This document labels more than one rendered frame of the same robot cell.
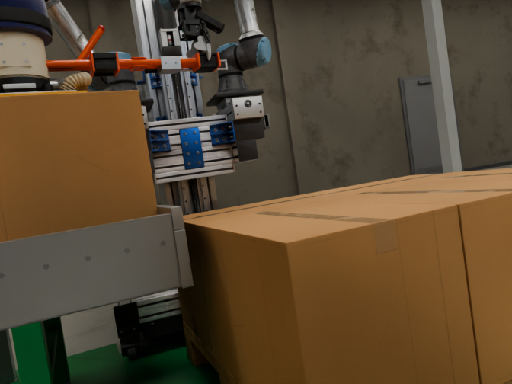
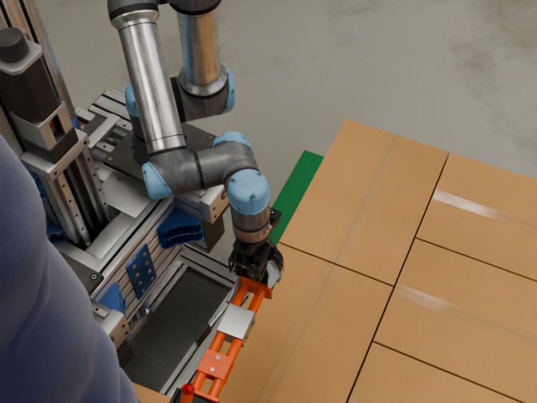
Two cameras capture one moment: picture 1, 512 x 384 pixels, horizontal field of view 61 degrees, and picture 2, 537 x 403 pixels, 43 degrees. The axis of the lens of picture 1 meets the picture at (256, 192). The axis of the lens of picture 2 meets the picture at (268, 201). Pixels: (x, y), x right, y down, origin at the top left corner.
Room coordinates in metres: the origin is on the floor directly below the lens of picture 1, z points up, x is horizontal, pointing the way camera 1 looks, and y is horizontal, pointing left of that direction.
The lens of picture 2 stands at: (0.96, 0.60, 2.44)
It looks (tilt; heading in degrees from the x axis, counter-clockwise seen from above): 54 degrees down; 320
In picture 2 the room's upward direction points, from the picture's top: 2 degrees counter-clockwise
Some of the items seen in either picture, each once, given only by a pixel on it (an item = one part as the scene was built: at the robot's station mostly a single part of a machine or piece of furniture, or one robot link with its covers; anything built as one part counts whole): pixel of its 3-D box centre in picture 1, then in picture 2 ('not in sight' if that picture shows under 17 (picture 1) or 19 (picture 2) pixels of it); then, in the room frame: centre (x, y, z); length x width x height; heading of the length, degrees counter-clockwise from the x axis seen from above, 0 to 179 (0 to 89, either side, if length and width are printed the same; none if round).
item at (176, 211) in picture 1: (154, 214); not in sight; (1.43, 0.34, 0.58); 0.70 x 0.03 x 0.06; 23
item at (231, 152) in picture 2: not in sight; (228, 163); (1.67, 0.10, 1.38); 0.11 x 0.11 x 0.08; 64
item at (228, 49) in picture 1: (229, 60); (153, 104); (2.07, 0.03, 1.20); 0.13 x 0.12 x 0.14; 64
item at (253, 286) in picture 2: (206, 62); (262, 273); (1.57, 0.11, 1.08); 0.08 x 0.07 x 0.05; 116
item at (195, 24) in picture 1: (192, 22); (251, 248); (1.57, 0.14, 1.23); 0.09 x 0.08 x 0.12; 116
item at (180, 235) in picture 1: (159, 245); not in sight; (1.43, 0.34, 0.48); 0.70 x 0.03 x 0.15; 23
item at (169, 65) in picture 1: (168, 65); (236, 325); (1.52, 0.23, 1.08); 0.07 x 0.07 x 0.04; 26
